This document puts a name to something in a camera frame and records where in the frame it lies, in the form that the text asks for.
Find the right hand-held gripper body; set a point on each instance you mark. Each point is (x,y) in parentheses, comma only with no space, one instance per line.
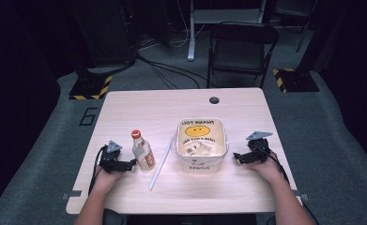
(258,149)

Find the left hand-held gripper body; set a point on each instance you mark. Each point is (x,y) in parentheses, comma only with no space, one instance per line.
(110,159)

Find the clear bottle with red cap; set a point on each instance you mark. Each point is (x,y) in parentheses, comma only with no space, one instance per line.
(143,155)

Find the white straw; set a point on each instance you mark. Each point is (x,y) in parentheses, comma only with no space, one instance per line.
(160,165)

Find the white bin with smiley face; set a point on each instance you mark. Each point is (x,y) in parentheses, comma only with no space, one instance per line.
(203,164)

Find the person's left hand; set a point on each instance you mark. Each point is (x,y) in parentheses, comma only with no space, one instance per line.
(104,181)

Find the person's right hand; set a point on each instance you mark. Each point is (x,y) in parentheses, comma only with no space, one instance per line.
(267,170)

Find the black folding chair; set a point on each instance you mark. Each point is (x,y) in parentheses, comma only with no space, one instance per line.
(240,51)

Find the black cabinet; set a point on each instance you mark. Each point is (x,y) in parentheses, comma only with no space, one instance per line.
(109,37)

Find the grey table bracket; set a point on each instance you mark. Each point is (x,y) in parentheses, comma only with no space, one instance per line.
(303,197)
(71,195)

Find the black yellow striped base plate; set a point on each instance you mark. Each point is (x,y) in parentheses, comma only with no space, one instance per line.
(297,81)
(89,88)

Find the white desk frame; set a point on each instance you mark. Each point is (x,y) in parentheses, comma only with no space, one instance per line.
(191,37)

